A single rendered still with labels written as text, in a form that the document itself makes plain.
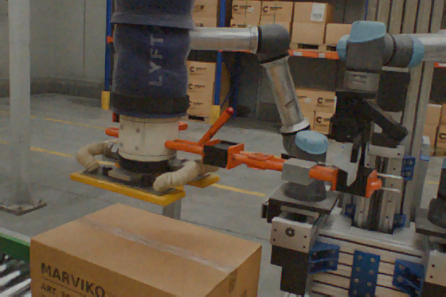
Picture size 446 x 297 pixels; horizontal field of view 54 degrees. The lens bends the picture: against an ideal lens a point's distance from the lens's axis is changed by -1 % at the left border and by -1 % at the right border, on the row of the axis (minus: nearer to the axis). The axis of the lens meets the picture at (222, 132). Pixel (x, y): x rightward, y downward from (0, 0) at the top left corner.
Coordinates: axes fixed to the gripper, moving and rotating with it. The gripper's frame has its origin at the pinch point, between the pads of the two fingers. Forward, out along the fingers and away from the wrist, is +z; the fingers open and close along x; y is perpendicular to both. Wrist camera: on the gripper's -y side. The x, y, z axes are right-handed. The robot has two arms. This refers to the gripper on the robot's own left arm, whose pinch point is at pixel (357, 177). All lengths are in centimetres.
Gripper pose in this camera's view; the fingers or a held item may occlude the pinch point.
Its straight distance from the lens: 107.7
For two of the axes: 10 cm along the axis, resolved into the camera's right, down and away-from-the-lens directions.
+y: -8.7, -1.6, 4.7
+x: -4.9, 1.3, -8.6
